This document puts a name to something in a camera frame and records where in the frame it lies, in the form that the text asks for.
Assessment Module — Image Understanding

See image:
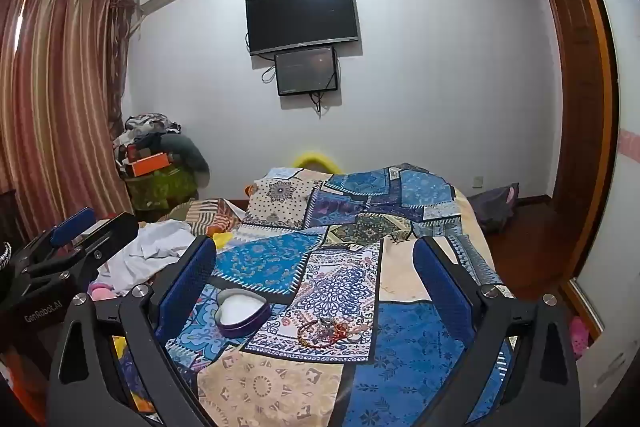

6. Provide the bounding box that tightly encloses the blue patchwork blanket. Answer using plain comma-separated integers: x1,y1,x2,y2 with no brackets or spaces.
115,163,516,427

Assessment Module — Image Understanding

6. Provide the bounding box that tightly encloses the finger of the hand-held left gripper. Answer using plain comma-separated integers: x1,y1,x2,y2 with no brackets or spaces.
17,212,139,295
10,207,96,268

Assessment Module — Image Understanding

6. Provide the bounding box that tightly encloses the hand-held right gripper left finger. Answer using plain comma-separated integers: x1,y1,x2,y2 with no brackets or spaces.
46,234,218,427

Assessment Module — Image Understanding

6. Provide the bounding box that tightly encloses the orange striped blanket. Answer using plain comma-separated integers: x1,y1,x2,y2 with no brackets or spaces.
160,198,246,234

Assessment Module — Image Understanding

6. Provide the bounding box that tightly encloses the white wardrobe with wooden frame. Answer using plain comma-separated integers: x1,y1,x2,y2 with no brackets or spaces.
545,0,640,388

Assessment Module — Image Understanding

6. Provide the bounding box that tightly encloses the orange box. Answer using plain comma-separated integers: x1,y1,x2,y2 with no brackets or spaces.
131,152,174,178

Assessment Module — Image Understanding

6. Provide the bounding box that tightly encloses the striped brown curtain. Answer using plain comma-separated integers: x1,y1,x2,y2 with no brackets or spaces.
0,0,137,238

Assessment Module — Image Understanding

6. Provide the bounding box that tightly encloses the large black television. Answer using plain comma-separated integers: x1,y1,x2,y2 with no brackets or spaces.
245,0,360,56

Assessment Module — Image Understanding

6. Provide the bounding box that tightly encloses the pile of clothes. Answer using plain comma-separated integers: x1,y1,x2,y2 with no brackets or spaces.
112,112,211,188

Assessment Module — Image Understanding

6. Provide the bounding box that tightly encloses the pink bead bracelet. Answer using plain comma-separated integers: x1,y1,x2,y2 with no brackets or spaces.
345,321,374,341

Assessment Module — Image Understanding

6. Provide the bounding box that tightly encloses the dark purple bag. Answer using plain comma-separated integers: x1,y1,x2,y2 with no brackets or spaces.
467,183,521,233

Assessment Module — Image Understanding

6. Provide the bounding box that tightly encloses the purple heart-shaped box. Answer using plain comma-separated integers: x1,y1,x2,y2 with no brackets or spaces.
216,288,273,338

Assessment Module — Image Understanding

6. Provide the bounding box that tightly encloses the pink slipper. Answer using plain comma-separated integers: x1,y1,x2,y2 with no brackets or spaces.
570,317,597,359

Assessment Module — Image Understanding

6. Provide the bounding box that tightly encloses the wooden door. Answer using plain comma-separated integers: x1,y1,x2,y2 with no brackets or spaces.
544,0,608,208

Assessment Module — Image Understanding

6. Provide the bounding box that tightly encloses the small black monitor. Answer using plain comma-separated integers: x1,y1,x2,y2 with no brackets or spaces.
274,46,340,96

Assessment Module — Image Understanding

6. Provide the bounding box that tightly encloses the red bead bracelet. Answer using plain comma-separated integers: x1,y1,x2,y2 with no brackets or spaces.
297,319,333,349

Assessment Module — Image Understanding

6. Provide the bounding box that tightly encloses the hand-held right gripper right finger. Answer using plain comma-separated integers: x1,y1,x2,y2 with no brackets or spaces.
412,234,581,427

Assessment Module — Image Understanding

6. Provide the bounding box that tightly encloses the white cloth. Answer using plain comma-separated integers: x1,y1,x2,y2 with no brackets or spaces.
97,219,196,295

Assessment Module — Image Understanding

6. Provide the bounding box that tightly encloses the orange cloth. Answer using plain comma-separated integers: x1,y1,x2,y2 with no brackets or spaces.
0,347,51,424

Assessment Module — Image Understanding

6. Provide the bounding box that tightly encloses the yellow toy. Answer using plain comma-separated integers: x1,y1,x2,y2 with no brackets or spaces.
294,151,342,172

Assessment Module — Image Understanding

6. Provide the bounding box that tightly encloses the pink fluffy cloth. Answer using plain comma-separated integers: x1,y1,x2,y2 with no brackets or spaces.
87,282,119,304

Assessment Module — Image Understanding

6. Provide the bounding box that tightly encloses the green patterned cloth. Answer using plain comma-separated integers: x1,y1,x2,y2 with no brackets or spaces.
125,167,199,210

